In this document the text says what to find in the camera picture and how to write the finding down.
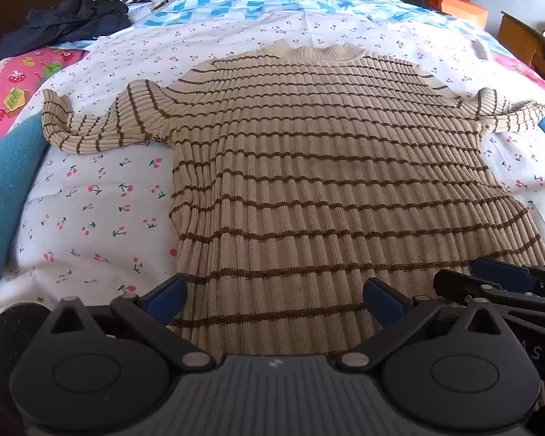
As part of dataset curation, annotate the pink cartoon print blanket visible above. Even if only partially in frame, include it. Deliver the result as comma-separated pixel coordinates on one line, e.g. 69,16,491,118
0,43,545,155

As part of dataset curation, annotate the beige brown striped ribbed sweater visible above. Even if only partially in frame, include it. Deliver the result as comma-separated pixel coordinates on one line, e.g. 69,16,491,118
41,41,545,414

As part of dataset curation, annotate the blue white checked quilt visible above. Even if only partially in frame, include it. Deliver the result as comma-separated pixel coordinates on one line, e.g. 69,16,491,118
132,0,455,28

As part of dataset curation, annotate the orange box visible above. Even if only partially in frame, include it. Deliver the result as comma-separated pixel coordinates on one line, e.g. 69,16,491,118
431,0,489,28

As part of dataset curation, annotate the dark navy jacket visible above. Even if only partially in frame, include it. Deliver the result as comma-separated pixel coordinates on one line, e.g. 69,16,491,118
0,0,132,62

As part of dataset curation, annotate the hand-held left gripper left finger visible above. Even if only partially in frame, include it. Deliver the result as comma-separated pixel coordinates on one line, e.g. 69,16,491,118
45,275,216,371

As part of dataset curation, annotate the white cherry print bedsheet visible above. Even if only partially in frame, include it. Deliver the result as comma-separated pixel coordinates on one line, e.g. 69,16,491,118
0,9,545,314

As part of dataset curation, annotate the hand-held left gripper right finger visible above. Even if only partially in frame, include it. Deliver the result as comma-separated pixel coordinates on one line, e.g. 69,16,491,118
336,277,505,371

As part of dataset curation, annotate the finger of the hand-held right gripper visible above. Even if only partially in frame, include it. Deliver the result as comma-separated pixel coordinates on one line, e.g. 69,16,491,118
433,269,545,324
470,257,545,288

